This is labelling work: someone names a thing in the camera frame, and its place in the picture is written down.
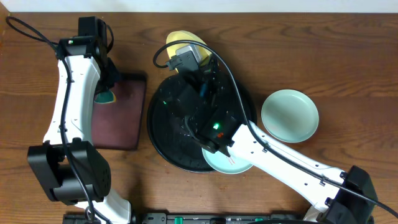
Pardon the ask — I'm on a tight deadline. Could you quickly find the green yellow sponge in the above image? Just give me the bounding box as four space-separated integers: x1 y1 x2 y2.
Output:
94 90 116 104

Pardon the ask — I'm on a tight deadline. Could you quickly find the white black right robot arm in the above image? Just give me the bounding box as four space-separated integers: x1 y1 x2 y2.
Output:
168 73 377 223

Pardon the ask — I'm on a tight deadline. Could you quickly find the mint plate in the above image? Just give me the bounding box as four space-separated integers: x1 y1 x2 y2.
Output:
202 149 253 174
261 89 320 143

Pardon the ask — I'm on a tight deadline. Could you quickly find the dark red rectangular tray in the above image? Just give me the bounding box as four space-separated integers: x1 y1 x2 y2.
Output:
91 73 147 151

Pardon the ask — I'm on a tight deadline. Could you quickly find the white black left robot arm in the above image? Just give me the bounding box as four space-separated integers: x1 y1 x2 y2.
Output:
27 35 134 223

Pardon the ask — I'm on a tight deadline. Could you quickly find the yellow plate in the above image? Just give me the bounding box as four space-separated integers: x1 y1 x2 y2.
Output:
166 30 213 74

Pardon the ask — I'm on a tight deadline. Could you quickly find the round black tray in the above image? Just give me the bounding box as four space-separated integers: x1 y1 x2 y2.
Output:
147 75 257 172

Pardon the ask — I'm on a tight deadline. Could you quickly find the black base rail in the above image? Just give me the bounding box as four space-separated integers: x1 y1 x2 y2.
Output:
62 212 304 224

